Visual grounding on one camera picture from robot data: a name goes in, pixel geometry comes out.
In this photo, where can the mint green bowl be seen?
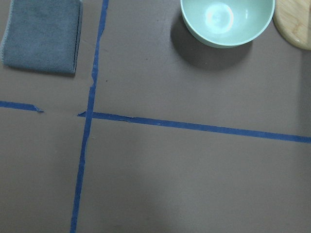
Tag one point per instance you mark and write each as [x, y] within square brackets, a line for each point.
[226, 23]

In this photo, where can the folded grey cloth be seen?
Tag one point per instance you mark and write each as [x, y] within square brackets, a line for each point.
[42, 35]

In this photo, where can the wooden mug tree stand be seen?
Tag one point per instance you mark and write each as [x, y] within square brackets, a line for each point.
[292, 19]

